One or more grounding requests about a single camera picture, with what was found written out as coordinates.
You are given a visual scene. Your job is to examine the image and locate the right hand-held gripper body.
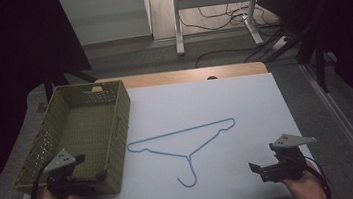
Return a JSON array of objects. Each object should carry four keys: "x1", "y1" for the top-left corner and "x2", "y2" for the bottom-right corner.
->
[{"x1": 254, "y1": 129, "x2": 321, "y2": 186}]

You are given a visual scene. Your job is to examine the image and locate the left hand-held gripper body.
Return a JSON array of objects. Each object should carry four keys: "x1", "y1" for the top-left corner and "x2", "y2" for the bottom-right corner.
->
[{"x1": 40, "y1": 144, "x2": 100, "y2": 199}]

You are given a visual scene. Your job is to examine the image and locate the green plastic woven basket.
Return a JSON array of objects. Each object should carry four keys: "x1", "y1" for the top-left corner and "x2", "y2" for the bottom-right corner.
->
[{"x1": 2, "y1": 78, "x2": 142, "y2": 199}]

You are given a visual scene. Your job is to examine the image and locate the blue wire clothes hanger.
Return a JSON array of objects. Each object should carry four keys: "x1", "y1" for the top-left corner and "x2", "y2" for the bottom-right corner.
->
[{"x1": 124, "y1": 117, "x2": 243, "y2": 195}]

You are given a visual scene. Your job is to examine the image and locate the person's right hand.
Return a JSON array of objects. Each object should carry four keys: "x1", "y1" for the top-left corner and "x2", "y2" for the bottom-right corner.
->
[{"x1": 277, "y1": 158, "x2": 329, "y2": 199}]

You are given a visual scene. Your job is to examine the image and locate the white table mat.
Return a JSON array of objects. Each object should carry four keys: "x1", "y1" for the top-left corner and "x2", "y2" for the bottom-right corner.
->
[{"x1": 56, "y1": 68, "x2": 318, "y2": 199}]

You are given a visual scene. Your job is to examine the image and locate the black metal stand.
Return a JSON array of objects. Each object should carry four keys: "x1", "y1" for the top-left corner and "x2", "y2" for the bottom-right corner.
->
[{"x1": 255, "y1": 0, "x2": 344, "y2": 101}]

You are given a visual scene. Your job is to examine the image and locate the white power strip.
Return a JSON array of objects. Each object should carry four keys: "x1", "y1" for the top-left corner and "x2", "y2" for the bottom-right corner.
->
[{"x1": 270, "y1": 34, "x2": 292, "y2": 52}]

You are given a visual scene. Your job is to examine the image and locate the white panel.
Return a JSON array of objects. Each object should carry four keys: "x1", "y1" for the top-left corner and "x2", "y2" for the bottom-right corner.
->
[{"x1": 59, "y1": 0, "x2": 153, "y2": 49}]

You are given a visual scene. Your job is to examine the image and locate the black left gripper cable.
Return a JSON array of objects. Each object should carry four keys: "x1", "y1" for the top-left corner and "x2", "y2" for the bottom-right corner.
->
[{"x1": 25, "y1": 167, "x2": 52, "y2": 199}]

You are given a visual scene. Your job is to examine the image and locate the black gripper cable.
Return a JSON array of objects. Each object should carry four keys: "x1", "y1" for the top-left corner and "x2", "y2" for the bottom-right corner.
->
[
  {"x1": 304, "y1": 158, "x2": 333, "y2": 199},
  {"x1": 25, "y1": 167, "x2": 52, "y2": 199}
]

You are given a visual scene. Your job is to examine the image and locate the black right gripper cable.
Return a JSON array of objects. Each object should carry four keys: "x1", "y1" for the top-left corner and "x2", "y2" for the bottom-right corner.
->
[{"x1": 304, "y1": 158, "x2": 333, "y2": 199}]

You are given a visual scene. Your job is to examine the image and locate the black floor cable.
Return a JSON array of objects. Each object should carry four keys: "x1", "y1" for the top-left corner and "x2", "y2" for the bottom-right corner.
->
[{"x1": 193, "y1": 45, "x2": 264, "y2": 69}]

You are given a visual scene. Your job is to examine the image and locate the tangled black cables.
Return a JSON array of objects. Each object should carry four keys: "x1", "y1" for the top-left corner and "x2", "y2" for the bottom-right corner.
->
[{"x1": 176, "y1": 0, "x2": 278, "y2": 36}]

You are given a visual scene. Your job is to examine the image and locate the white metal desk frame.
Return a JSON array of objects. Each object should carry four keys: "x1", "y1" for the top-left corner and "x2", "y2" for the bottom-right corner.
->
[{"x1": 170, "y1": 0, "x2": 272, "y2": 57}]

